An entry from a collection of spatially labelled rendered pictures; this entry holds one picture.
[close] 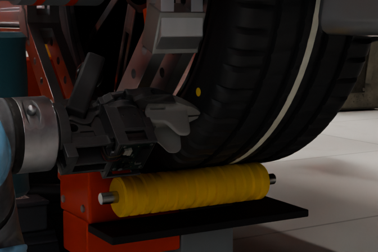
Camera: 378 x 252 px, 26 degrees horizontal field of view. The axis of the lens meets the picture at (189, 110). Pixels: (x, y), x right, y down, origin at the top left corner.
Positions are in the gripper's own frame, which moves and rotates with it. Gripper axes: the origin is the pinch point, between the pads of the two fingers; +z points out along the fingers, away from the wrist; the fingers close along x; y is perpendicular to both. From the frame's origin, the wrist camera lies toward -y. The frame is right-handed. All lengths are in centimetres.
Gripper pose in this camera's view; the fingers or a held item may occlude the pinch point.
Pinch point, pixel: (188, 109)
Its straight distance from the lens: 109.0
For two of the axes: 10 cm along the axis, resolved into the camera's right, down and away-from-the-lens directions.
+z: 8.7, -0.6, 4.9
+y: 3.5, 7.7, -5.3
